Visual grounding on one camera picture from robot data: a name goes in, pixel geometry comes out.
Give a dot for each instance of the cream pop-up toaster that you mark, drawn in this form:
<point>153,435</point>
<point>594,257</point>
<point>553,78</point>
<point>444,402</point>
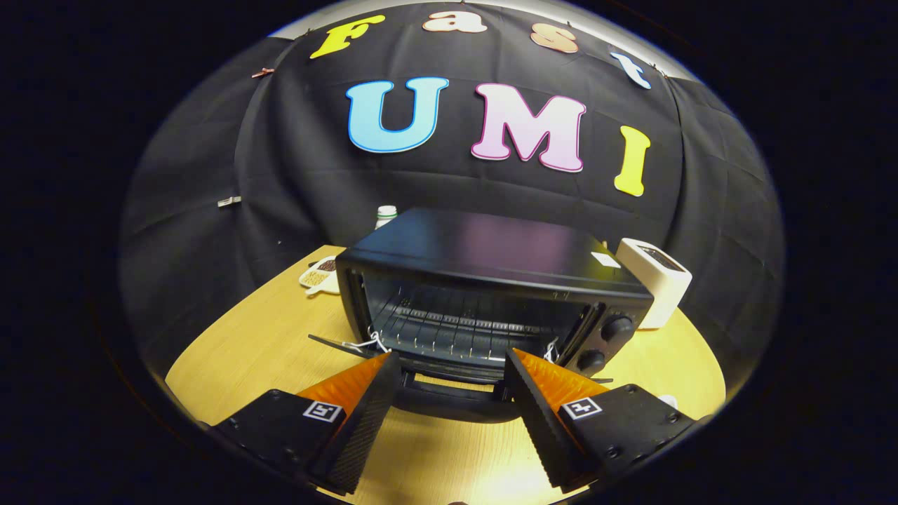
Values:
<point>659,287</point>

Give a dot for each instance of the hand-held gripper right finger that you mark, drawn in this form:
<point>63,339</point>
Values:
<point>540,424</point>

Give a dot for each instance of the white divided snack dish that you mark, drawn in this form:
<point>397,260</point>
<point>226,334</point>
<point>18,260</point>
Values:
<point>319,275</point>

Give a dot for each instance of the black toaster oven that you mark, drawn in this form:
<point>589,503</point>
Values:
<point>491,245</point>

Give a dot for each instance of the metal oven rack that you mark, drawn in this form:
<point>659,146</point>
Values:
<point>456,330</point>

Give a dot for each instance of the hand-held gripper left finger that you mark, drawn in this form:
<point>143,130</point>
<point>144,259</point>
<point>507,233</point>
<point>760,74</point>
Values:
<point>365,424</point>

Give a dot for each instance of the pink cloth clip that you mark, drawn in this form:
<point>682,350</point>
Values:
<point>263,71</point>

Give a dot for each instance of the white bottle with green cap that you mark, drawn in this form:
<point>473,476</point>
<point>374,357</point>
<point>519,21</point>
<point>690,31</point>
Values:
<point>386,217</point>

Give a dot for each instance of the white cloth clip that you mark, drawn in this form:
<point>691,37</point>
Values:
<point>229,201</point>

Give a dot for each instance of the black backdrop cloth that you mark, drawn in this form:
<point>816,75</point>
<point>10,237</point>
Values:
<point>210,154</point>

